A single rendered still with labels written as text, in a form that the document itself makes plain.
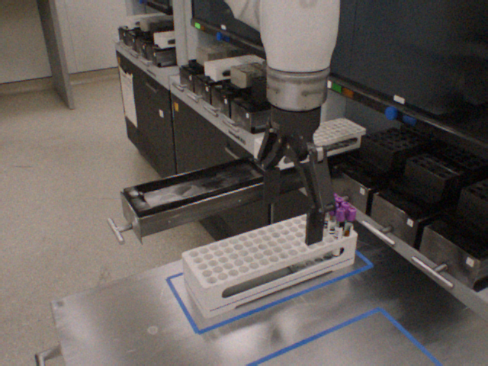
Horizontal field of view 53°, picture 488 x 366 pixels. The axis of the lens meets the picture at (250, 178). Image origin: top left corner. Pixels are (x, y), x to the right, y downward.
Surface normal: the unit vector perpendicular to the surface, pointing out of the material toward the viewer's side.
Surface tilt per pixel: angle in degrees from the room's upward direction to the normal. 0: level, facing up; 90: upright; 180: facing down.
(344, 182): 90
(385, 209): 90
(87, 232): 0
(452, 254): 90
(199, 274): 0
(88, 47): 90
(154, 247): 0
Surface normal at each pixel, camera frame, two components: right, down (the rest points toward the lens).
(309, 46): 0.15, 0.56
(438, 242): -0.87, 0.25
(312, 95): 0.47, 0.43
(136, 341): 0.00, -0.87
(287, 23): -0.38, 0.43
